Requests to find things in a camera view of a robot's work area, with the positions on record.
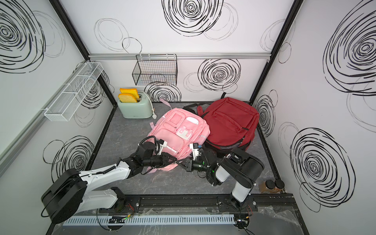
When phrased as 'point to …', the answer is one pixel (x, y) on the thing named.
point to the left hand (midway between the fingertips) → (176, 161)
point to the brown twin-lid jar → (270, 186)
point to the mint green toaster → (141, 109)
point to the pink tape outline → (178, 129)
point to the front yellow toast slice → (127, 98)
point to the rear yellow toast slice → (133, 91)
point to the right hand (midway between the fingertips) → (177, 163)
